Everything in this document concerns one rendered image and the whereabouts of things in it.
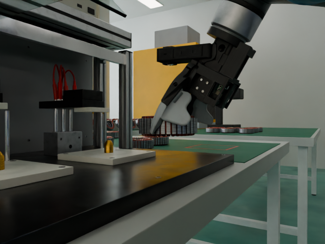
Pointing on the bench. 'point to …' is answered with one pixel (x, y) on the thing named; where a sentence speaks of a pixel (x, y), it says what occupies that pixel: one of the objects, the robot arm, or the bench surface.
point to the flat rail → (56, 40)
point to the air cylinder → (62, 142)
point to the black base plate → (95, 193)
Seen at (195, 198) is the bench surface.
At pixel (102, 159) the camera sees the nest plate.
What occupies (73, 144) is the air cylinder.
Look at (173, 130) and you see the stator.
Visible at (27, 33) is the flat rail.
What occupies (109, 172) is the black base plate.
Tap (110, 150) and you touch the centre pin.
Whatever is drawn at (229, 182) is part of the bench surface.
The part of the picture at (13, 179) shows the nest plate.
